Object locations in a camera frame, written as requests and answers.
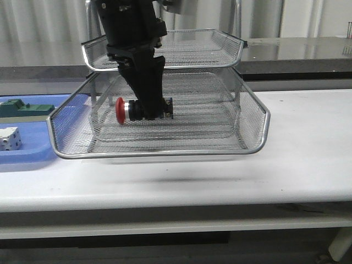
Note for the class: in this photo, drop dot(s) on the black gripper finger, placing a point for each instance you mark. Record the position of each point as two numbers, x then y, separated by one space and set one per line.
147 87

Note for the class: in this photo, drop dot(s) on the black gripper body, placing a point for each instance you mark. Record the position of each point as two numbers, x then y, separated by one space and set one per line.
139 55

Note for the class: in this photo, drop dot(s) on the red emergency stop button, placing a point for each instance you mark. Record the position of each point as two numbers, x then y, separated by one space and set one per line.
132 110

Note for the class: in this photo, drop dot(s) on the silver mesh tray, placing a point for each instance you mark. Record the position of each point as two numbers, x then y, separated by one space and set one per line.
214 113
182 49

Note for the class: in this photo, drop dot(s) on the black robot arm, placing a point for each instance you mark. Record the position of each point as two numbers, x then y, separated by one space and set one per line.
134 33

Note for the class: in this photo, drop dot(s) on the blue plastic tray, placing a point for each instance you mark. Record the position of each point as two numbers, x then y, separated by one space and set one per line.
35 141

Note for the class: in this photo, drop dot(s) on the green terminal block module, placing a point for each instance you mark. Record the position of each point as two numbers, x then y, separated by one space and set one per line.
15 111

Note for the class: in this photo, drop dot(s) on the white electrical connector block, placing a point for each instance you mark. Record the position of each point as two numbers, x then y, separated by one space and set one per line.
10 138

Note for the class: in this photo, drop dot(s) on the white table leg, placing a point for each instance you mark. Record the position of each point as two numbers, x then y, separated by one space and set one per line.
340 244

